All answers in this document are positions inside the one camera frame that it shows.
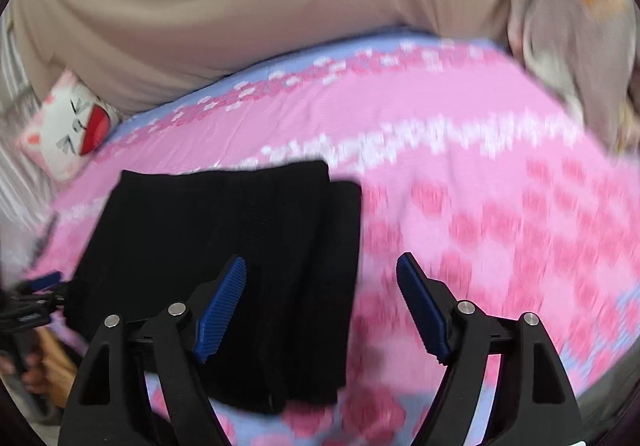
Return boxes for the pink floral bed sheet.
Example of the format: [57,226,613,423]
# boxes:
[35,33,639,445]

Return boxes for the white satin cloth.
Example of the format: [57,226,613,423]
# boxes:
[0,10,57,237]

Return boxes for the black pants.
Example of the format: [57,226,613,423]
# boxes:
[63,161,362,414]

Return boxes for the person's left hand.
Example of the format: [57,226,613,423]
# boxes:
[20,328,78,409]

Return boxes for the white cat face pillow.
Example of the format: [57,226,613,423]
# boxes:
[16,68,120,185]

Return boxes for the grey floral blanket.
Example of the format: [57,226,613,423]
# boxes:
[508,0,639,153]

